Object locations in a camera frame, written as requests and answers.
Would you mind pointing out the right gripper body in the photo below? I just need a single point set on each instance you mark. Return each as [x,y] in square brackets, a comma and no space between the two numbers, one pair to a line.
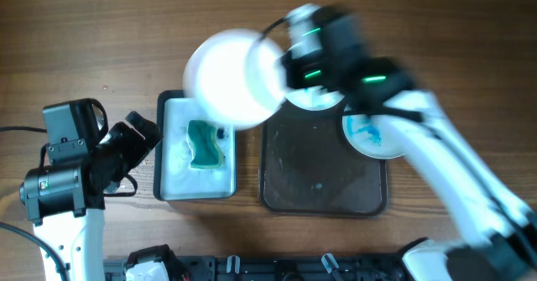
[312,71]

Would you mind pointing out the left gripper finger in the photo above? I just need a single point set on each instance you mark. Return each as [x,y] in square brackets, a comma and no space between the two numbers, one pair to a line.
[107,119]
[148,129]

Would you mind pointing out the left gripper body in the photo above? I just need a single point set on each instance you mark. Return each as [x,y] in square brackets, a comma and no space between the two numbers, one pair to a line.
[125,150]

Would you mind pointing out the white plate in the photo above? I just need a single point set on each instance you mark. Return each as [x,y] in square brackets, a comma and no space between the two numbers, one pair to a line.
[237,79]
[315,98]
[368,139]

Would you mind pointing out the green and yellow sponge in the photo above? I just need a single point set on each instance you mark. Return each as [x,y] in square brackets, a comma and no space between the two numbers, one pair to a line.
[201,137]

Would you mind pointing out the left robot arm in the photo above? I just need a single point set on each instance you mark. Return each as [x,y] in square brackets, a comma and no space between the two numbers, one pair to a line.
[65,199]

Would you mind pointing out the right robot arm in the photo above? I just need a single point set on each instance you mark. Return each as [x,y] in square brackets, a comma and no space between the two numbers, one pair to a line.
[497,229]

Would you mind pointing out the black tray with water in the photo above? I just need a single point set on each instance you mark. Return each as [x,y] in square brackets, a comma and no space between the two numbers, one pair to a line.
[175,178]

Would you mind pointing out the brown plastic serving tray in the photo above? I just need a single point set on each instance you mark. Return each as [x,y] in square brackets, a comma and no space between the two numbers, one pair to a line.
[308,168]

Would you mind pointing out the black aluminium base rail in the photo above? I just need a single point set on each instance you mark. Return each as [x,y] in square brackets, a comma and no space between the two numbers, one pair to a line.
[362,267]

